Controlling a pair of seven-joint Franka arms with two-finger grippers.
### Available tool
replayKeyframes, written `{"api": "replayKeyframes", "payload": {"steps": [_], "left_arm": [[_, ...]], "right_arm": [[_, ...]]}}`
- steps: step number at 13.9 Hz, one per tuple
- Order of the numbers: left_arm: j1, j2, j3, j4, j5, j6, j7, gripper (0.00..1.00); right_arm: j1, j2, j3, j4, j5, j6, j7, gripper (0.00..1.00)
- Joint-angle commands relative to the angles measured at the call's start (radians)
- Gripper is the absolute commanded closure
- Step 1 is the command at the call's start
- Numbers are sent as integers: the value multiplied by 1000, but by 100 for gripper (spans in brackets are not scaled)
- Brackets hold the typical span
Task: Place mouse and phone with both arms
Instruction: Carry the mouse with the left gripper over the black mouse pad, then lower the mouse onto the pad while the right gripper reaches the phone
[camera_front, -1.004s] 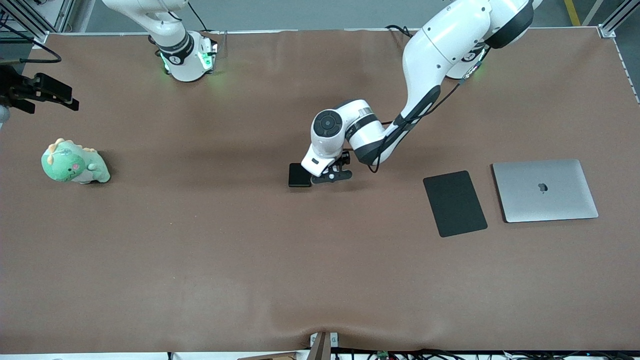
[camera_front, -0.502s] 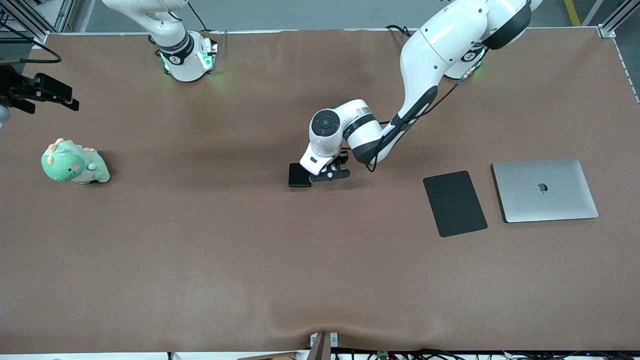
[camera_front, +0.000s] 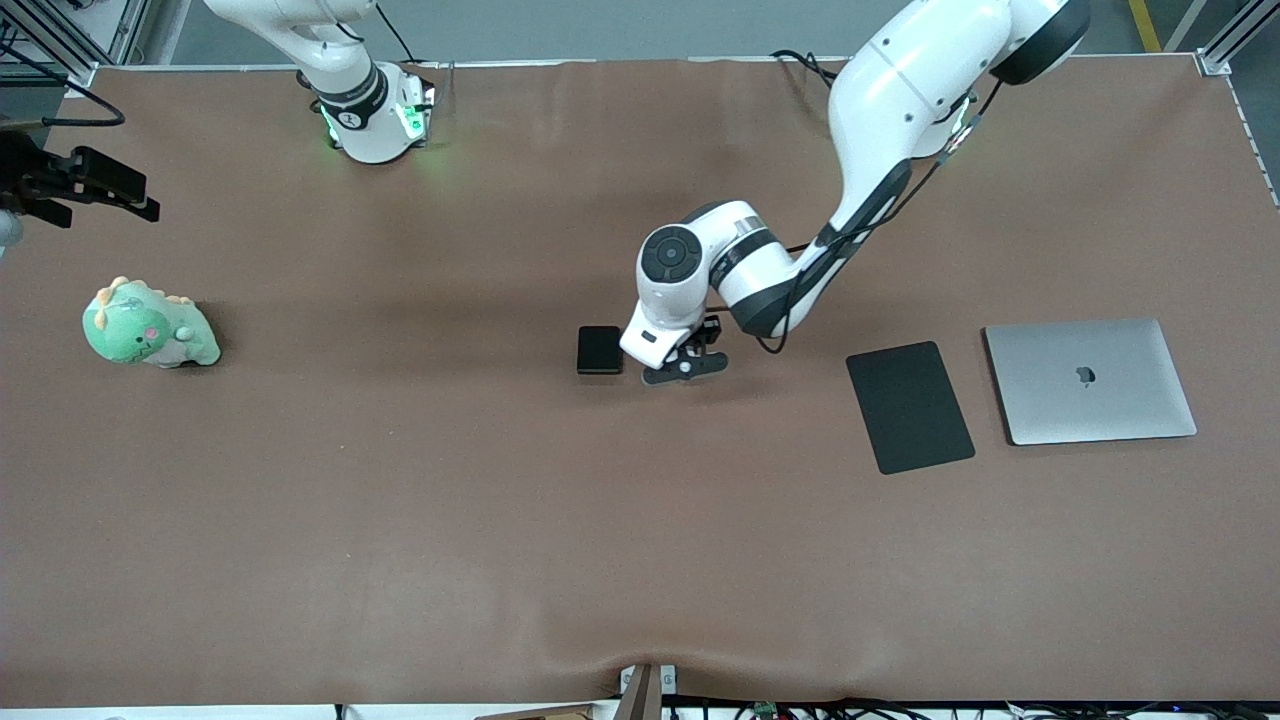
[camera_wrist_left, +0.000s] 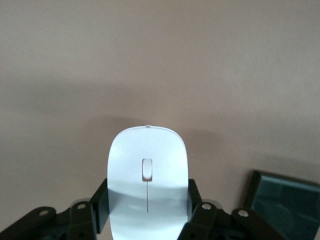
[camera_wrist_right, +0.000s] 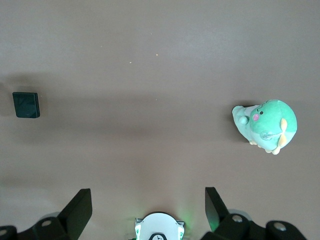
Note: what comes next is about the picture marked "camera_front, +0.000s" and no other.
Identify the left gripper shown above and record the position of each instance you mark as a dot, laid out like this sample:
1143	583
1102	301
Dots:
711	331

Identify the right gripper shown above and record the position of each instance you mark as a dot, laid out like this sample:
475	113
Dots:
30	172

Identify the black phone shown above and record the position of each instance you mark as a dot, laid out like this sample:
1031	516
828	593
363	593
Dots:
599	350

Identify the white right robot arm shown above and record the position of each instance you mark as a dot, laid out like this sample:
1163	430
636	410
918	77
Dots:
370	130

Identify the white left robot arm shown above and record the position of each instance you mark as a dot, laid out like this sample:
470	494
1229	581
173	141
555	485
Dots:
900	90

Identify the black mouse pad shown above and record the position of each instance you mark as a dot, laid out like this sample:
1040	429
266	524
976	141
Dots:
910	410

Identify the green dinosaur plush toy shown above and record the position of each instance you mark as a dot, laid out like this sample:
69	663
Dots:
130	330

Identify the brown table cover mat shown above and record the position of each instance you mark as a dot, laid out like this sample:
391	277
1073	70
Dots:
400	520

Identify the silver closed laptop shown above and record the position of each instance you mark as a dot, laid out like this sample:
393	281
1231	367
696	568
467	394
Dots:
1090	405

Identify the aluminium frame profile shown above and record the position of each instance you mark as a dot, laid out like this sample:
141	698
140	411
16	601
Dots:
1215	60
125	40

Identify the camera mounting post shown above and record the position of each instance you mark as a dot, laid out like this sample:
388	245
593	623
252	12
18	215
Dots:
645	695

